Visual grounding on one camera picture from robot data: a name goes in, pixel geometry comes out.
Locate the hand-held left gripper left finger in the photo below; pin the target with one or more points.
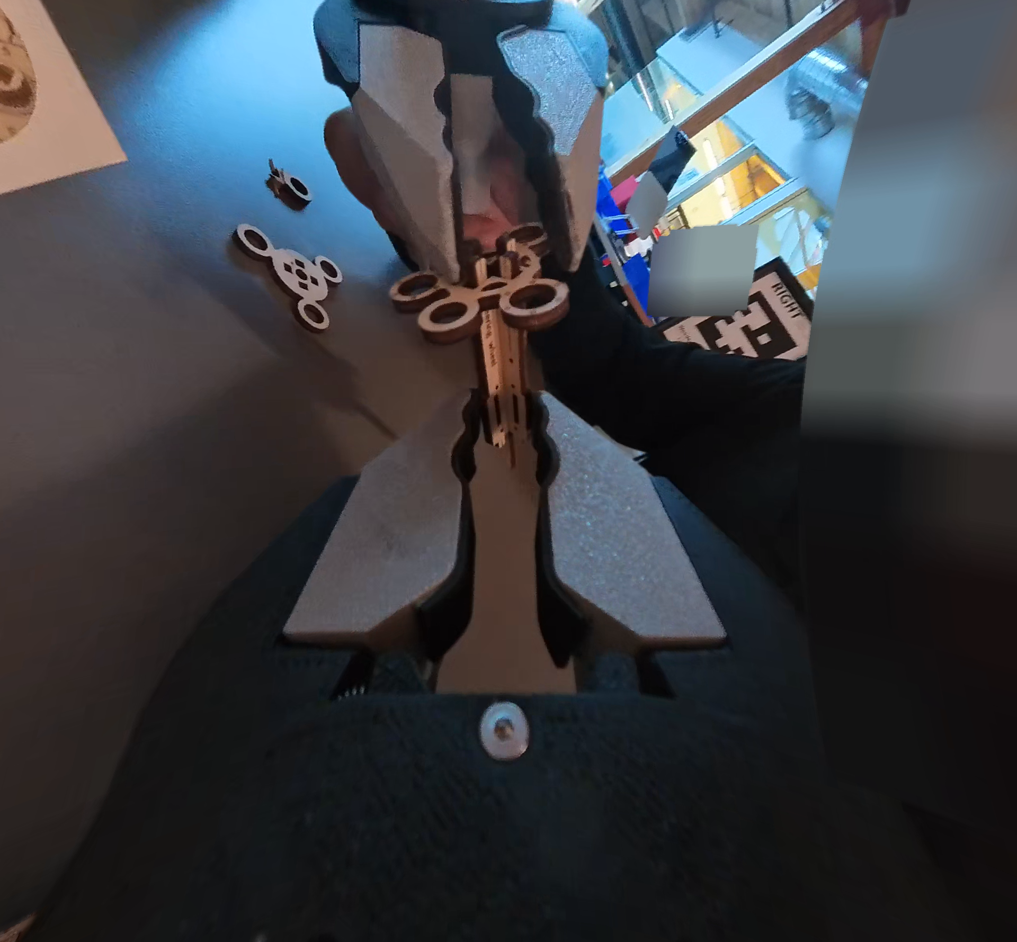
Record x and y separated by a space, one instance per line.
381 545

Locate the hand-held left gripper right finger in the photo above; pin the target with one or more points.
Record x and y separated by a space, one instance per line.
620 553

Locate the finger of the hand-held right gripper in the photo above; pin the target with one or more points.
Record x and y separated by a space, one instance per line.
568 116
397 108

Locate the wooden slotted stick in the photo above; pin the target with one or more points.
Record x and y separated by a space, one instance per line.
500 394

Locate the wooden ringed plate assembly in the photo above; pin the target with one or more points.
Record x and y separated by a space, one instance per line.
449 303

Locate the person's right hand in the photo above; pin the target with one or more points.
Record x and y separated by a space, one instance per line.
508 187

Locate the blue storage bins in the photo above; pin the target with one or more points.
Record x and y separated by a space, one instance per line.
624 243

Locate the wooden beam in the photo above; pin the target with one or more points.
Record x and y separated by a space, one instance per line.
755 60

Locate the black and white printed tag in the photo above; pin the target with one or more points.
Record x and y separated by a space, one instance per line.
763 330

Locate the printed white paper sheet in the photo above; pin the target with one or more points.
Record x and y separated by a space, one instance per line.
55 132

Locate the silver vent duct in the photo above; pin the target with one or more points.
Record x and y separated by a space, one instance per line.
826 92

